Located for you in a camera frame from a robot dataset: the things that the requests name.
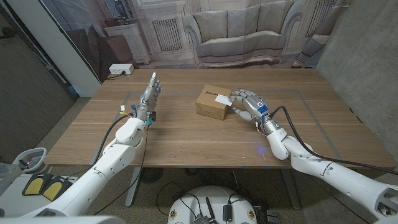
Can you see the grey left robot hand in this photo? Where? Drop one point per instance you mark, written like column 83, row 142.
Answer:
column 148, row 98

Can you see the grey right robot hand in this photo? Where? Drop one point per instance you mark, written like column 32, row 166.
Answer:
column 256, row 107

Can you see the white card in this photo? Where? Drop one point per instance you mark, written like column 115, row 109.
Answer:
column 223, row 99

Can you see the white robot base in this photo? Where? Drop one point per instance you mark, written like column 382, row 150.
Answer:
column 211, row 199

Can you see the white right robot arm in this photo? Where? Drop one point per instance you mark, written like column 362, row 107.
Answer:
column 348, row 179

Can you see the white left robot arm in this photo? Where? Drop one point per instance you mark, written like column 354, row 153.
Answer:
column 105, row 161

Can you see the brown cardboard packing box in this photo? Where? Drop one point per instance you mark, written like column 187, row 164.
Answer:
column 208, row 105

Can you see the white power strip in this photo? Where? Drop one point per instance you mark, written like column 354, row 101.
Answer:
column 120, row 68

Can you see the printed living room backdrop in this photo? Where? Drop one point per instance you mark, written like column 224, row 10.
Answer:
column 242, row 31

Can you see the black round floor fan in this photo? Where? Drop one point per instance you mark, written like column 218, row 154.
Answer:
column 150, row 175

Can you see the grey table leg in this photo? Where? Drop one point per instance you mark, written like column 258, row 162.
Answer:
column 133, row 186
column 292, row 189

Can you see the black power adapter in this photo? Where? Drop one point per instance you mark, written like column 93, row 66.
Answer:
column 227, row 213

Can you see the black antenna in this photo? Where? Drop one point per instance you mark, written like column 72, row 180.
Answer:
column 211, row 211

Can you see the grey white headset device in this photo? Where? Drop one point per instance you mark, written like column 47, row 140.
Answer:
column 34, row 155

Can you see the yellow black foot pedal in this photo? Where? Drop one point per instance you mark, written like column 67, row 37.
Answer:
column 53, row 189
column 32, row 186

